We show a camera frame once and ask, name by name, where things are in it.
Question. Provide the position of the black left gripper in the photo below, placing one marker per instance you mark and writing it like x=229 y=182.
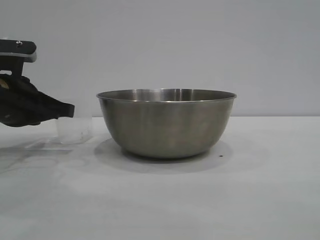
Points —
x=7 y=105

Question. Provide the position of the clear plastic measuring cup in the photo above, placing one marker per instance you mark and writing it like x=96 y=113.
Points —
x=75 y=130

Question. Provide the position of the stainless steel mixing bowl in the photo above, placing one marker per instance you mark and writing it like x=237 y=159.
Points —
x=162 y=125

